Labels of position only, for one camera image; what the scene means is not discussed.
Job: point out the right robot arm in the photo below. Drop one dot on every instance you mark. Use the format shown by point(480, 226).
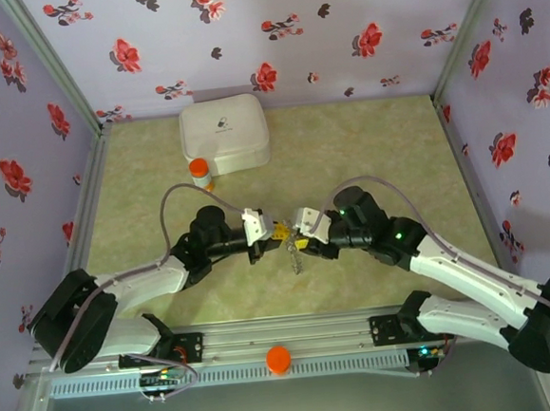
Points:
point(471, 276)

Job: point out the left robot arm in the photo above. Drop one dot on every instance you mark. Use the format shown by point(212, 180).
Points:
point(138, 283)

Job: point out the orange capped bottle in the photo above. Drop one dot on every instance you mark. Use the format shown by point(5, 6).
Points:
point(201, 173)

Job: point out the white zip case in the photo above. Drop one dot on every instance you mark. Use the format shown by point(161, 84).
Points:
point(224, 133)

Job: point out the orange round button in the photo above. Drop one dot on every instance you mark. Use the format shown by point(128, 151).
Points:
point(278, 359)

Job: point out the green circuit board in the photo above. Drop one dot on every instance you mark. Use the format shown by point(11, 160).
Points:
point(162, 379)
point(429, 352)

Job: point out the grey metal panel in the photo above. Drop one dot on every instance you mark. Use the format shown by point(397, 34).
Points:
point(291, 409)

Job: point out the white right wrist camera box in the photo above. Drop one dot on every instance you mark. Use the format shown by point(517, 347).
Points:
point(307, 224)

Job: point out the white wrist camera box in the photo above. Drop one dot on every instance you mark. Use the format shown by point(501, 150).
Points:
point(257, 226)
point(307, 224)

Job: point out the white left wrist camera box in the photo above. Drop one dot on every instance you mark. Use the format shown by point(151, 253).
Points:
point(257, 226)

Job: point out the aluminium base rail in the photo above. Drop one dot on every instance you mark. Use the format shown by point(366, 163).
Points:
point(285, 333)

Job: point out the aluminium side rail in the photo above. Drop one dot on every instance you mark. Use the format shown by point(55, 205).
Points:
point(86, 201)
point(472, 176)

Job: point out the aluminium corner post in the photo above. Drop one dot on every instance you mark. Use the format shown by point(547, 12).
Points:
point(54, 61)
point(469, 28)

